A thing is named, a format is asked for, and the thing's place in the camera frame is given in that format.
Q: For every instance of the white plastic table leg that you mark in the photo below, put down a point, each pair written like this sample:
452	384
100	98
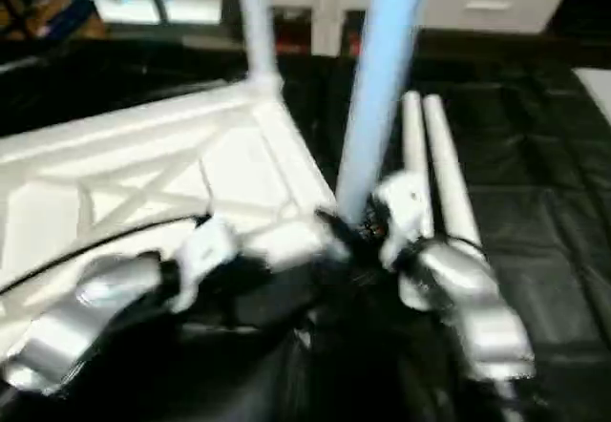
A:
415	145
449	164
382	78
256	21

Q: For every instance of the white plastic table top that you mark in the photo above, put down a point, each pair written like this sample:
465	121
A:
143	174

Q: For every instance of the black mat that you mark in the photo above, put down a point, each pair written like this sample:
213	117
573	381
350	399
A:
535	174

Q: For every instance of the white drawer unit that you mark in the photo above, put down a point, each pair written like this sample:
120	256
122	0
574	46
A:
487	2

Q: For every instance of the blue box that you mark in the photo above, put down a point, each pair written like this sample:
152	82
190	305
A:
81	19

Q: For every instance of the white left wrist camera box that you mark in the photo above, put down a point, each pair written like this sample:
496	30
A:
205	255

